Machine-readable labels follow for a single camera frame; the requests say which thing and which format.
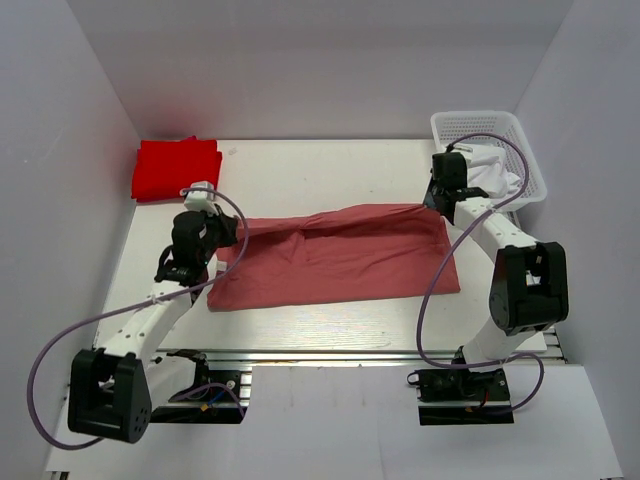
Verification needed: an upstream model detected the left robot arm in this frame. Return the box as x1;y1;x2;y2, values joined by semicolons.
67;205;239;443

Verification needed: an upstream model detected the white plastic basket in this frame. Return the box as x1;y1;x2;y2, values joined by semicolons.
430;110;547;212

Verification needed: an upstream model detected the folded red t-shirt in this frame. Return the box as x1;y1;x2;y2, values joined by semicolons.
131;136;223;203

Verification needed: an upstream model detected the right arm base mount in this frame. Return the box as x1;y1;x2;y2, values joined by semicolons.
406;369;514;426

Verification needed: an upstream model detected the white t-shirt in basket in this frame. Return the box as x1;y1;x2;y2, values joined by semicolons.
463;144;522;201

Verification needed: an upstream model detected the pink t-shirt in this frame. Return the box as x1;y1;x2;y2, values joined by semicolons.
207;204;460;311

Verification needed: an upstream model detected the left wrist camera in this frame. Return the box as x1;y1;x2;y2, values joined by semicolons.
180;181;216;213

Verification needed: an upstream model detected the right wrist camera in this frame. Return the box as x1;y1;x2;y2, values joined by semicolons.
445;142;474;156

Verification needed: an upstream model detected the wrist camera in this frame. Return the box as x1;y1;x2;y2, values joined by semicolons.
180;181;216;213
445;142;474;156

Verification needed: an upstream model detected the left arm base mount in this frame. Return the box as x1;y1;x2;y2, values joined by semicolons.
147;349;250;425

